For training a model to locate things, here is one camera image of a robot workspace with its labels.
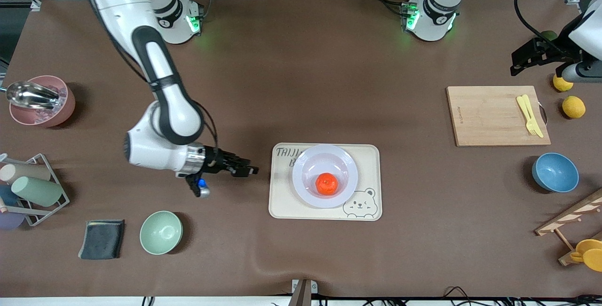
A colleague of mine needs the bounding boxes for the lavender round plate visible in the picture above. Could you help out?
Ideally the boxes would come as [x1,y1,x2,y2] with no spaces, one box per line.
[292,144,358,209]

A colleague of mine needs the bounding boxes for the orange mandarin fruit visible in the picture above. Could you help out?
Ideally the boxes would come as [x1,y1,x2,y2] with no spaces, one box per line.
[316,173,339,196]

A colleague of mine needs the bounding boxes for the cream bear print tray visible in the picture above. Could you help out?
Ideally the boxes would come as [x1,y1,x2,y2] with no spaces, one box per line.
[269,143,383,221]

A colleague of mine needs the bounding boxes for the yellow plastic fork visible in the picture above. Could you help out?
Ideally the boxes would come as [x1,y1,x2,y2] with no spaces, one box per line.
[516,95,538,136]

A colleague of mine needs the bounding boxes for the wooden cutting board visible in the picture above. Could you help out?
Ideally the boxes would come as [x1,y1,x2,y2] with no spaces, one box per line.
[446,86,552,147]

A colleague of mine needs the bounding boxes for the mint green bowl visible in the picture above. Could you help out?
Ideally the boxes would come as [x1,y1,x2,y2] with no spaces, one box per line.
[140,211,183,255]

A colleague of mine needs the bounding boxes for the blue bowl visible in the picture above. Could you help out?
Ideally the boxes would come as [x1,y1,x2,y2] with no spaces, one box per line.
[532,152,580,193]

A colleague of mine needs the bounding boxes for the dark grey folded cloth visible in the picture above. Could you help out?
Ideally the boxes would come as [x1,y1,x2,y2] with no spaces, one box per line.
[78,220,126,260]

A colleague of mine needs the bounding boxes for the wooden mug rack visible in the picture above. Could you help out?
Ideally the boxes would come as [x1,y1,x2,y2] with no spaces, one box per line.
[535,188,602,267]

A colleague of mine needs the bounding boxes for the pink bowl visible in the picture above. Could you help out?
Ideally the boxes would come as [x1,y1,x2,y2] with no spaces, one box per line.
[9,75,76,128]

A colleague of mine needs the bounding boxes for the mint green cup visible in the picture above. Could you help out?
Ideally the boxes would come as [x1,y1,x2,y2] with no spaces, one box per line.
[11,176,63,207]

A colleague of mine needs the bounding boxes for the beige cup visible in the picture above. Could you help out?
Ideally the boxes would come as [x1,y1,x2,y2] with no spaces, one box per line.
[0,163,51,184]

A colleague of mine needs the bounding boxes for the shiny metal scoop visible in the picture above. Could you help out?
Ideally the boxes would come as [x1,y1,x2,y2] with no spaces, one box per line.
[0,81,61,109]

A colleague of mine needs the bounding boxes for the yellow mug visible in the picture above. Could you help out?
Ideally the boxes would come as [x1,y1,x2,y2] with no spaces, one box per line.
[570,239,602,272]

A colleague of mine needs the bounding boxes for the blue cup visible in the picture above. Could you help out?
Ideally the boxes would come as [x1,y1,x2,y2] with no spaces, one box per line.
[0,185,20,206]

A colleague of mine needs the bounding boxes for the purple cup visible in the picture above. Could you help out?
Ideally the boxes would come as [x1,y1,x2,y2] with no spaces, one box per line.
[0,210,26,231]

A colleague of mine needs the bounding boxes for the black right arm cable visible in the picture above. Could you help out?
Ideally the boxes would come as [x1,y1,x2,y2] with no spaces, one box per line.
[193,102,218,150]

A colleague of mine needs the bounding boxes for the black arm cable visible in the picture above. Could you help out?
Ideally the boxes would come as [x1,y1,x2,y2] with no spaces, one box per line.
[193,102,218,150]
[514,0,565,53]

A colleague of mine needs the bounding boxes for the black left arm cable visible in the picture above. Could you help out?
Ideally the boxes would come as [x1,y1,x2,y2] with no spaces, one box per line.
[514,0,565,53]

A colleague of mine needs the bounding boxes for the metal table clamp bracket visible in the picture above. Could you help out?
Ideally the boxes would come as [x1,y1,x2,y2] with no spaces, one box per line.
[291,279,318,306]

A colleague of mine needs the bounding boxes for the grey wire cup rack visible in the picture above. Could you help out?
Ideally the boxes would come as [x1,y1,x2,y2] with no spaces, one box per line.
[0,153,70,227]

